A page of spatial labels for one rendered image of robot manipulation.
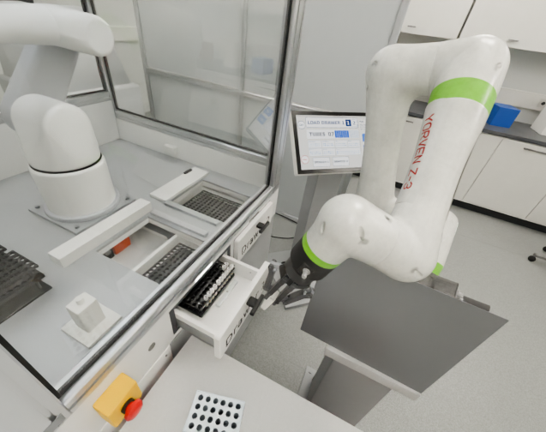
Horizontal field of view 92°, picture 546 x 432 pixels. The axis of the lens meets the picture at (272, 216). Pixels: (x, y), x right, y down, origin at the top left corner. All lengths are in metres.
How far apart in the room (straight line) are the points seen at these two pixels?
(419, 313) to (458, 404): 1.33
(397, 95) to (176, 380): 0.92
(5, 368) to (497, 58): 0.94
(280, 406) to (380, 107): 0.81
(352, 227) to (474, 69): 0.40
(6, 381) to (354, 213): 0.55
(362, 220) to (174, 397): 0.65
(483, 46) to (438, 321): 0.57
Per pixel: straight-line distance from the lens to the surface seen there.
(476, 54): 0.72
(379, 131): 0.78
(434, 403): 1.95
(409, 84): 0.75
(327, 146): 1.40
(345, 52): 2.02
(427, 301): 0.70
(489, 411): 2.12
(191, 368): 0.87
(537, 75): 4.14
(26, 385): 0.57
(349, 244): 0.46
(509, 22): 3.66
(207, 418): 0.80
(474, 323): 0.73
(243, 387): 0.85
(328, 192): 1.60
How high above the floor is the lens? 1.56
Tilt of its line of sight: 37 degrees down
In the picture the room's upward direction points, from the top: 8 degrees clockwise
